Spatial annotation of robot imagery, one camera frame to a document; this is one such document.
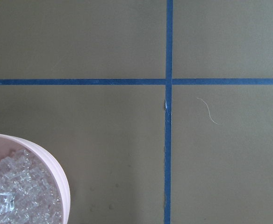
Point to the pile of clear ice cubes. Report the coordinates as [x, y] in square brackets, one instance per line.
[28, 191]

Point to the pink bowl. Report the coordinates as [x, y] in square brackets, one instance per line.
[10, 143]

